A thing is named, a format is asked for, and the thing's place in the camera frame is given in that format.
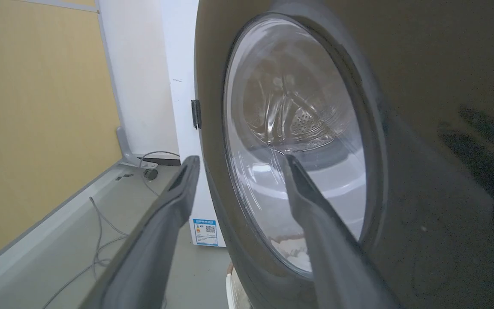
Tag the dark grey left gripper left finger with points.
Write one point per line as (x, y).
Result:
(152, 240)

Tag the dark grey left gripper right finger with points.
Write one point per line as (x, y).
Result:
(328, 240)

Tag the dark washing machine door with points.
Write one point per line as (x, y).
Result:
(423, 150)

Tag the black door hinge latch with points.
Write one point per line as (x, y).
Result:
(196, 114)

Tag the white washing machine body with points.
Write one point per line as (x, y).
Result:
(182, 107)

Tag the blue white energy label sticker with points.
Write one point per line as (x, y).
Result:
(205, 232)

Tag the grey metal partition foot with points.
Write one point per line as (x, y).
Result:
(133, 156)

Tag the white laundry basket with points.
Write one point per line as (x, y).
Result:
(236, 292)

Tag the grey partition frame post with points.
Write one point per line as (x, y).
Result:
(112, 77)

